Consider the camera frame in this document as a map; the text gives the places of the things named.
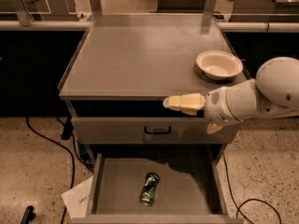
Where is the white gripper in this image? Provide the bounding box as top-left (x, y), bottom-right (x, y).
top-left (163, 86), bottom-right (241, 134)

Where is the green soda can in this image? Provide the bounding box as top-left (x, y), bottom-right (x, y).
top-left (139, 173), bottom-right (160, 206)

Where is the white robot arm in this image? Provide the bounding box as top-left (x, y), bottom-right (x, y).
top-left (163, 57), bottom-right (299, 134)

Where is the grey drawer cabinet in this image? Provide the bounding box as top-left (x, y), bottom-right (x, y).
top-left (57, 13), bottom-right (259, 224)

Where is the open grey middle drawer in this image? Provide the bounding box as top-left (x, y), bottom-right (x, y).
top-left (72, 149), bottom-right (243, 224)

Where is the grey top drawer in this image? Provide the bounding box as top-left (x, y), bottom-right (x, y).
top-left (72, 118), bottom-right (239, 145)

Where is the white bowl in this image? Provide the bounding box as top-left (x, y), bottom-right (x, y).
top-left (196, 50), bottom-right (243, 80)

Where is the grey background desk right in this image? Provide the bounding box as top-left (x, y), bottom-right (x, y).
top-left (229, 0), bottom-right (299, 22)

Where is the grey background desk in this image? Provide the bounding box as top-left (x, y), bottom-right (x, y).
top-left (229, 0), bottom-right (299, 22)
top-left (0, 0), bottom-right (78, 21)

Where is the white paper sheet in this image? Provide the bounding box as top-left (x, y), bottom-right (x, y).
top-left (62, 177), bottom-right (93, 219)

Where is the black object on floor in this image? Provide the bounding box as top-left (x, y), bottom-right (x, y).
top-left (21, 205), bottom-right (36, 224)

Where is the grey background desk left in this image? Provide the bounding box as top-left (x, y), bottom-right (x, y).
top-left (0, 0), bottom-right (78, 21)

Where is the black cable on right floor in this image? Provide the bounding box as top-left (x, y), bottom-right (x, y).
top-left (221, 152), bottom-right (283, 224)

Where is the black cable on floor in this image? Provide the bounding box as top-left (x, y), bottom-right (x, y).
top-left (25, 116), bottom-right (94, 224)
top-left (221, 152), bottom-right (283, 224)

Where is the black drawer handle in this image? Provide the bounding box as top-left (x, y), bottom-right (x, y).
top-left (144, 126), bottom-right (172, 135)

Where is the black cable on left floor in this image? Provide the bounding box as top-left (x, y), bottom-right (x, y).
top-left (25, 116), bottom-right (94, 224)

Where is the white horizontal rail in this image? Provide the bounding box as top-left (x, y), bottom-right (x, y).
top-left (0, 21), bottom-right (299, 33)

